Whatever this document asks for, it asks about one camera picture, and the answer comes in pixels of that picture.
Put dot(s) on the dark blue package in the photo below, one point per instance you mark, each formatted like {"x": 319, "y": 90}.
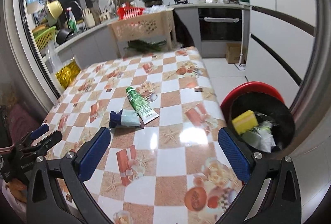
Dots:
{"x": 125, "y": 118}

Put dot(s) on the beige plastic perforated rack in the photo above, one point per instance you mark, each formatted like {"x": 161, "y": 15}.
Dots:
{"x": 142, "y": 27}

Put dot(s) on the white refrigerator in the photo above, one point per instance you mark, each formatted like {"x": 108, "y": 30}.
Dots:
{"x": 282, "y": 34}

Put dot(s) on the red plastic basket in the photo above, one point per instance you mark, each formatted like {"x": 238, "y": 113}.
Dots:
{"x": 129, "y": 12}

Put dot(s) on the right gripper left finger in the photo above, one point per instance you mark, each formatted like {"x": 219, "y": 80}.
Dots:
{"x": 46, "y": 203}

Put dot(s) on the black built-in oven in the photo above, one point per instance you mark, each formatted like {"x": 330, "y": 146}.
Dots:
{"x": 220, "y": 24}

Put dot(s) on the green white tube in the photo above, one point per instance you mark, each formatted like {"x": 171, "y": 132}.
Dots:
{"x": 141, "y": 106}

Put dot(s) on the red trash bin black liner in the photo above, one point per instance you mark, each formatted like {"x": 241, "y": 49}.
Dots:
{"x": 267, "y": 104}

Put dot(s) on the yellow plastic bowl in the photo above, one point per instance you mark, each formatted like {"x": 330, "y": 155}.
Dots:
{"x": 55, "y": 8}

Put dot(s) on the cardboard box on floor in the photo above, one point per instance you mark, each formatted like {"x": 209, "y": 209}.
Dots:
{"x": 233, "y": 52}

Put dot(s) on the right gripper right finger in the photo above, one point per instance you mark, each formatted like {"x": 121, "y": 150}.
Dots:
{"x": 270, "y": 192}

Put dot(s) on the green plastic colander basket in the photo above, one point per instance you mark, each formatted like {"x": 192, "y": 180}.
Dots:
{"x": 42, "y": 36}

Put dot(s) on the gold foil bag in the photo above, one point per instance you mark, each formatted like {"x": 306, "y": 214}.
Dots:
{"x": 67, "y": 74}

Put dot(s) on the yellow sponge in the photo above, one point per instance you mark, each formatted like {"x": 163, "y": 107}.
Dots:
{"x": 245, "y": 122}

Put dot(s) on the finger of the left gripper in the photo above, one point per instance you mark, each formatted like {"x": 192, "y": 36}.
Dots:
{"x": 42, "y": 147}
{"x": 30, "y": 137}

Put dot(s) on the checkered tablecloth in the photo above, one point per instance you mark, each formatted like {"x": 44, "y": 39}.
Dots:
{"x": 171, "y": 171}

